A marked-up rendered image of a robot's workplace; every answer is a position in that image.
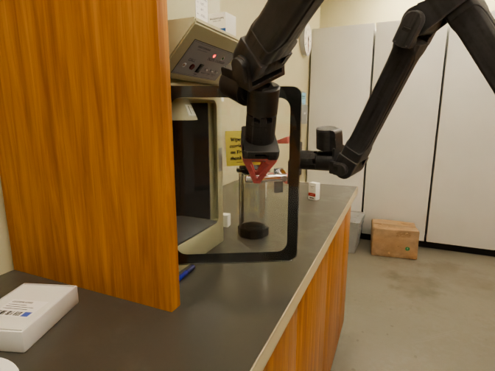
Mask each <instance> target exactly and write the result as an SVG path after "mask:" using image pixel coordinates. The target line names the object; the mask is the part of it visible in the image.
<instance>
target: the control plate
mask: <svg viewBox="0 0 495 371"><path fill-rule="evenodd" d="M214 54H216V57H214V58H213V55H214ZM233 54H234V53H232V52H228V51H226V50H224V49H221V48H218V47H216V46H212V45H210V44H207V43H204V42H202V41H200V40H196V39H194V41H193V42H192V44H191V45H190V47H189V48H188V49H187V50H186V52H185V54H184V55H183V56H182V58H181V59H180V60H179V62H178V64H177V65H176V66H175V67H174V69H173V70H172V72H171V73H174V74H182V75H186V76H190V77H198V78H202V79H207V80H214V81H215V80H216V79H217V78H218V76H219V75H220V74H221V73H222V72H221V68H222V67H223V66H226V65H228V64H229V63H230V62H231V61H232V59H233ZM223 57H225V58H224V60H221V59H222V58H223ZM184 63H186V65H185V66H184V67H183V66H182V65H183V64H184ZM192 64H194V65H195V67H194V68H193V69H192V70H190V69H189V67H190V65H192ZM200 64H203V65H204V66H203V67H202V69H201V70H200V72H199V73H196V72H195V71H196V69H197V68H198V66H199V65H200ZM206 68H208V70H207V71H205V69H206ZM211 69H213V72H210V70H211ZM216 70H217V72H218V73H214V72H215V71H216Z"/></svg>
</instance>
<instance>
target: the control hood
mask: <svg viewBox="0 0 495 371"><path fill-rule="evenodd" d="M168 33H169V65H170V78H172V79H177V80H185V81H190V82H198V83H204V84H209V85H219V80H220V77H221V75H222V73H221V74H220V75H219V76H218V78H217V79H216V80H215V81H214V80H209V79H202V78H198V77H190V76H186V75H182V74H174V73H171V72H172V70H173V69H174V67H175V66H176V65H177V64H178V62H179V60H180V59H181V58H182V56H183V55H184V54H185V52H186V50H187V49H188V48H189V47H190V45H191V44H192V42H193V41H194V39H196V40H200V41H202V42H204V43H207V44H210V45H212V46H216V47H218V48H221V49H224V50H226V51H228V52H232V53H234V50H235V48H236V46H237V44H238V42H239V39H240V38H238V37H236V36H234V35H232V34H230V33H228V32H226V31H224V30H221V29H219V28H217V27H215V26H213V25H211V24H209V23H207V22H205V21H202V20H200V19H199V18H196V17H189V18H179V19H172V20H168Z"/></svg>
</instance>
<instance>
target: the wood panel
mask: <svg viewBox="0 0 495 371"><path fill-rule="evenodd" d="M0 177H1V186H2V191H3V197H4V206H5V211H6V217H7V226H8V231H9V237H10V246H11V251H12V257H13V266H14V270H18V271H21V272H25V273H29V274H32V275H37V276H40V277H42V278H48V279H50V280H56V281H58V282H61V283H66V284H69V285H73V286H77V287H80V288H84V289H88V290H91V291H94V292H99V293H102V294H107V295H110V296H113V297H118V298H121V299H124V300H129V301H132V302H135V303H140V304H143V305H148V306H151V307H154V308H159V309H162V310H165V311H170V312H173V311H174V310H175V309H176V308H177V307H178V306H179V305H180V284H179V267H178V234H177V217H176V200H175V167H174V149H173V133H172V100H171V82H170V65H169V33H168V15H167V0H0Z"/></svg>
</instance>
